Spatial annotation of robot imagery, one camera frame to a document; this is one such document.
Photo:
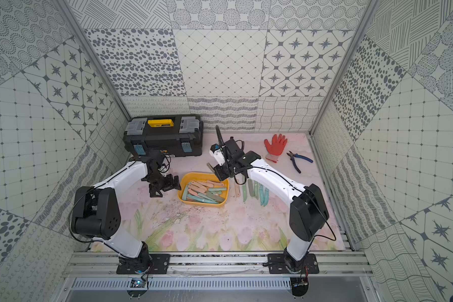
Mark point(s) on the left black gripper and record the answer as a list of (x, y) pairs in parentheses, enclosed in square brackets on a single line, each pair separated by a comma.
[(164, 183)]

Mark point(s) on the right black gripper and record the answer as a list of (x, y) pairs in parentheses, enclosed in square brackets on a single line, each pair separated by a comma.
[(220, 171)]

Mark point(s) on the yellow plastic storage box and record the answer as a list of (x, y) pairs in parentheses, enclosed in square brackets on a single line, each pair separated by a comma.
[(202, 189)]

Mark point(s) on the grey green fruit knife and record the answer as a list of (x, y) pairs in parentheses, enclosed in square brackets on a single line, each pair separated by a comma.
[(251, 188)]

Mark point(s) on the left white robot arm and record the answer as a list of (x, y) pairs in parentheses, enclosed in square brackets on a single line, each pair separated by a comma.
[(96, 215)]

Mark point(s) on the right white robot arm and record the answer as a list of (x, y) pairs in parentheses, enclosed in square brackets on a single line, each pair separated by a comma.
[(307, 209)]

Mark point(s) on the red work glove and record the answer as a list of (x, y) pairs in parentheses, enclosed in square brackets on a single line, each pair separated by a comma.
[(275, 147)]

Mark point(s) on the black plastic toolbox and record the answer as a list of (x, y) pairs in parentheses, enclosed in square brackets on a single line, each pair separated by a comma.
[(175, 135)]

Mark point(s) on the floral pink table mat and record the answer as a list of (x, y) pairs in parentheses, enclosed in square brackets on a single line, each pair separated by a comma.
[(168, 224)]

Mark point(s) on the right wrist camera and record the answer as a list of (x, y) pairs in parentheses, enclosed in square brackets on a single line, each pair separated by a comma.
[(217, 153)]

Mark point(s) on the blue handled pliers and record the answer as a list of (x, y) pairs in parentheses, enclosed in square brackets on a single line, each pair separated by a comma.
[(292, 156)]

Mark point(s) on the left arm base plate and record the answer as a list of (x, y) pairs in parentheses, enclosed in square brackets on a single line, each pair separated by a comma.
[(151, 263)]

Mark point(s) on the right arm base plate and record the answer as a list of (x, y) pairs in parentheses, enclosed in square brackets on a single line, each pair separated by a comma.
[(284, 264)]

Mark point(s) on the aluminium frame rail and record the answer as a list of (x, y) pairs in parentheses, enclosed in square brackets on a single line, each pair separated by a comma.
[(213, 264)]

